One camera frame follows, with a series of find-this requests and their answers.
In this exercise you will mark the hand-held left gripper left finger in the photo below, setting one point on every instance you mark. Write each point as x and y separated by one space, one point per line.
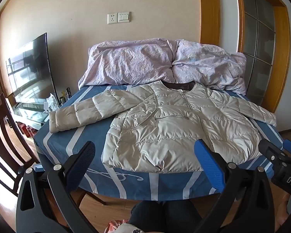
86 155

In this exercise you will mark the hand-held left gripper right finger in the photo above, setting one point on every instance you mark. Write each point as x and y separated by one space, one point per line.
208 165

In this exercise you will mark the beige quilted down jacket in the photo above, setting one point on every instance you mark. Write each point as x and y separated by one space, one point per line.
174 123

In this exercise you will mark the person's right forearm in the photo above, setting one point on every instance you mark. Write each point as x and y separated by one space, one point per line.
282 213

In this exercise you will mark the blue striped bed sheet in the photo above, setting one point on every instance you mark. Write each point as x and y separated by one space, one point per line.
75 140

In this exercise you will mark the clutter of small bottles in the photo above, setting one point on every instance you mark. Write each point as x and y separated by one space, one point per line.
57 99

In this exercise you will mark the person's dark trouser legs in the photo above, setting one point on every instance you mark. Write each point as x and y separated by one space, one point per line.
165 216

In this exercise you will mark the glass television stand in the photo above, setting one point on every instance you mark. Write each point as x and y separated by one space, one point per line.
30 116

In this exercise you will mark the dark wooden chair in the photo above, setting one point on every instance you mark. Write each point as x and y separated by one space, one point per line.
4 150

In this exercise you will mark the black flat television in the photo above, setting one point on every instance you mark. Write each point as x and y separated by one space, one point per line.
32 70

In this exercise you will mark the frosted glass sliding door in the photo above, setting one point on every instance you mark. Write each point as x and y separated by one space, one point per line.
258 43

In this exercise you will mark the pink floral duvet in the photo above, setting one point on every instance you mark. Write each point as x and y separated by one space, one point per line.
160 62

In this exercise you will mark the wooden door trim strip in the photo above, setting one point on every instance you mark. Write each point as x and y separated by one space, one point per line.
209 12

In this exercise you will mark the wooden door frame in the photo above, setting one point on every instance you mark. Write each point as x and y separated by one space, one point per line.
281 53

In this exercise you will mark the white wall socket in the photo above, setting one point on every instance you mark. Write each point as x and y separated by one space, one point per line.
113 18

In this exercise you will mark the white light switch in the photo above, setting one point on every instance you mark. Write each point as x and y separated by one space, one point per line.
124 17

